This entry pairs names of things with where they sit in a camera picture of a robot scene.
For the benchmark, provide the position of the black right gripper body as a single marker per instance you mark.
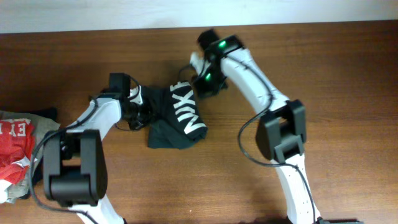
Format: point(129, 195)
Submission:
point(204, 88)

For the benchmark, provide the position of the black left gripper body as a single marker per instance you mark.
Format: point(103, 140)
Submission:
point(144, 109)

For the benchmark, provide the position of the dark green t-shirt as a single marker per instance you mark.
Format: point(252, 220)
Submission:
point(177, 123)

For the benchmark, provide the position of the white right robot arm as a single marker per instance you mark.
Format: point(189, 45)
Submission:
point(281, 131)

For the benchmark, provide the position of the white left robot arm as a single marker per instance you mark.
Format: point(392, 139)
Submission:
point(75, 172)

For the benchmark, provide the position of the black folded garment in pile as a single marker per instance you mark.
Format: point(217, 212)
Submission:
point(44, 121)

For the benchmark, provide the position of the grey folded t-shirt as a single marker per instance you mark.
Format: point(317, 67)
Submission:
point(21, 189)

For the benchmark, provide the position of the red white printed t-shirt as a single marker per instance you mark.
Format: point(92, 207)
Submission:
point(17, 143)

